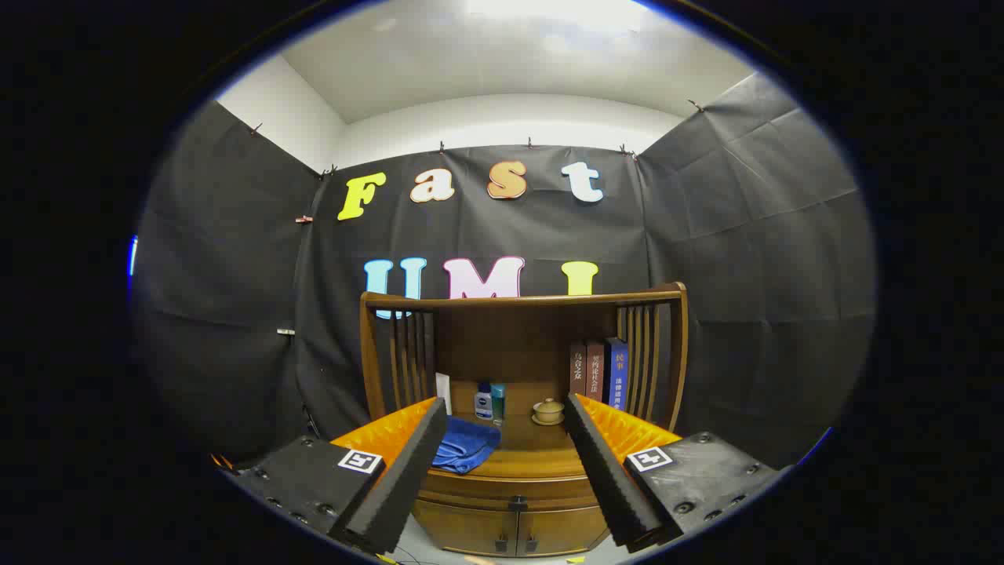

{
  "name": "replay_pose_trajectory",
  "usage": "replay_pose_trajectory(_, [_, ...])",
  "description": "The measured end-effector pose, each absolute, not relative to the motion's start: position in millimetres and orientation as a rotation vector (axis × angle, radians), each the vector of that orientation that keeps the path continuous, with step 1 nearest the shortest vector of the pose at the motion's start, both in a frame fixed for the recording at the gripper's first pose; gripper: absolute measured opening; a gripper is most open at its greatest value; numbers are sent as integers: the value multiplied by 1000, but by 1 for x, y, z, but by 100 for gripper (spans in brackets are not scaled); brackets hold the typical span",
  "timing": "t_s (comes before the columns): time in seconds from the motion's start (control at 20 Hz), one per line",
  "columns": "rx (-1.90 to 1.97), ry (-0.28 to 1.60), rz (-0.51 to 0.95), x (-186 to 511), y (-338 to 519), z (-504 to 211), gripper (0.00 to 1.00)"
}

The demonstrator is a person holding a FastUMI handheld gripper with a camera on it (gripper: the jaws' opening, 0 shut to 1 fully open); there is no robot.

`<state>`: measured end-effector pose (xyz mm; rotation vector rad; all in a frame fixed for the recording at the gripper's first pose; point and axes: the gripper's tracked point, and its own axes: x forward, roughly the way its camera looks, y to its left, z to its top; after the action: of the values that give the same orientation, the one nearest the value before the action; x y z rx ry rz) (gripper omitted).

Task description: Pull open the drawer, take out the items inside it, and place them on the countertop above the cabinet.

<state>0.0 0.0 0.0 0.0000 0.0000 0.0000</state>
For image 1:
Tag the white tube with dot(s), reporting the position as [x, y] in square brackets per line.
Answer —
[444, 392]

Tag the teal bottle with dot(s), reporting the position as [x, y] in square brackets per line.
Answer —
[499, 404]

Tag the dark brown book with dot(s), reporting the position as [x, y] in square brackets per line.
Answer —
[578, 369]

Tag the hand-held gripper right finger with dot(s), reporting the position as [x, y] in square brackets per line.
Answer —
[608, 479]

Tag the blue book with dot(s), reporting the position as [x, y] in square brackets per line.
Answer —
[617, 373]

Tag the wooden cabinet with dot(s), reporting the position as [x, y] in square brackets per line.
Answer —
[510, 345]

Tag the beige lidded tea cup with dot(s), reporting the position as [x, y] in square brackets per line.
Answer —
[547, 411]

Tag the reddish brown book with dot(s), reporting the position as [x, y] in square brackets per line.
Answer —
[595, 370]

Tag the wooden drawer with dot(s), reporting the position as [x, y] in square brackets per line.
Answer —
[471, 488]

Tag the blue and white lotion bottle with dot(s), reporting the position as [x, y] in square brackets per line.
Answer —
[484, 402]

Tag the wooden countertop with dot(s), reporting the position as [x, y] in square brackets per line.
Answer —
[533, 447]

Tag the wooden cabinet door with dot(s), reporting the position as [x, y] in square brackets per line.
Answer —
[565, 530]
[463, 530]

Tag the black drawer knob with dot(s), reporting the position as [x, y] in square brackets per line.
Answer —
[518, 503]

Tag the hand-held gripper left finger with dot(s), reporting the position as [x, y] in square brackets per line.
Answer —
[400, 486]

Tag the blue folded towel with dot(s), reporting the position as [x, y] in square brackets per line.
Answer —
[467, 443]

